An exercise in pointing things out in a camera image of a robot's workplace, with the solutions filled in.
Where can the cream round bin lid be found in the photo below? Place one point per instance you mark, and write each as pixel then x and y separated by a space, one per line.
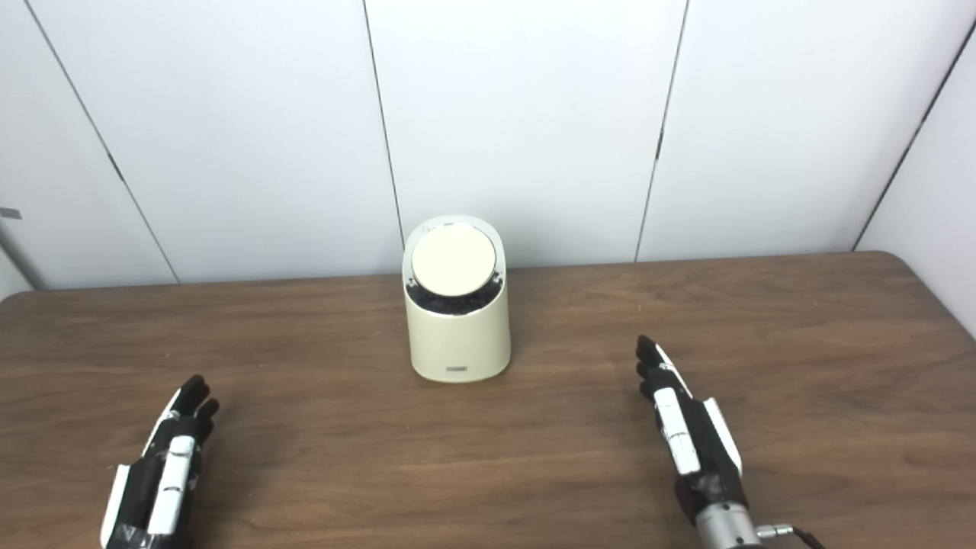
pixel 454 259

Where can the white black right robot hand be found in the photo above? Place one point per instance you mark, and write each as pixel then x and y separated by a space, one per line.
pixel 701 457

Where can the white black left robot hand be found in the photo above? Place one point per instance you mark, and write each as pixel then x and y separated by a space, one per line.
pixel 145 496

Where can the cream-colored round bin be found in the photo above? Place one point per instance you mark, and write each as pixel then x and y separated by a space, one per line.
pixel 457 343

